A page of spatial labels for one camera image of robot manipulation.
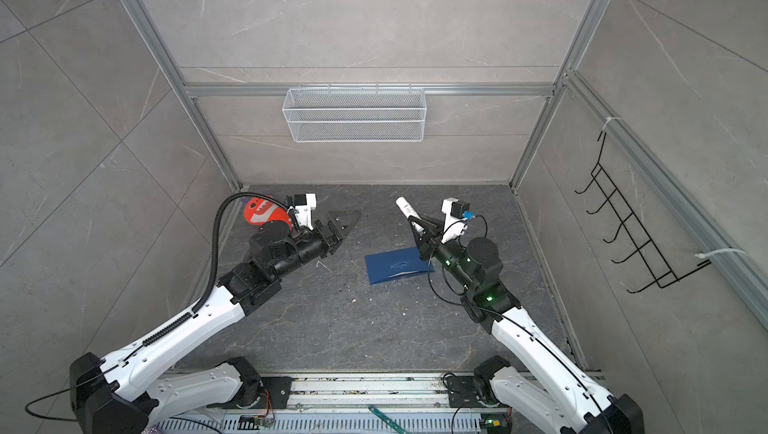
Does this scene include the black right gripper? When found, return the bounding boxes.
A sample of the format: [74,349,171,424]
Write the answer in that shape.
[412,213,480,294]

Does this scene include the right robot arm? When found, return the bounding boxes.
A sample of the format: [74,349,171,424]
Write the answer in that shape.
[407,215,645,433]

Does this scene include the white wire basket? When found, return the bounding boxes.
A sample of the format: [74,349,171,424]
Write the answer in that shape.
[282,87,427,143]

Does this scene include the white glue stick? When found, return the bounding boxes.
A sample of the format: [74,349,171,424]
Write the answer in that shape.
[396,197,420,220]

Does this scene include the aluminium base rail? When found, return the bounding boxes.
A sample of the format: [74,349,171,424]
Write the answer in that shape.
[154,371,538,433]

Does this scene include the black wire hook rack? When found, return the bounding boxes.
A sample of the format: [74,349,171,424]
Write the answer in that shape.
[574,132,712,294]

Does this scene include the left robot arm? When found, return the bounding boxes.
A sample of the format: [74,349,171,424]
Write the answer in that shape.
[65,194,361,433]

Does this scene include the red plush toy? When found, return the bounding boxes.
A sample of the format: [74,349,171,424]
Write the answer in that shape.
[243,197,293,227]

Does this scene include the blue envelope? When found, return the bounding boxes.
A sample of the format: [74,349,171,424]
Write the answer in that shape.
[365,247,434,285]

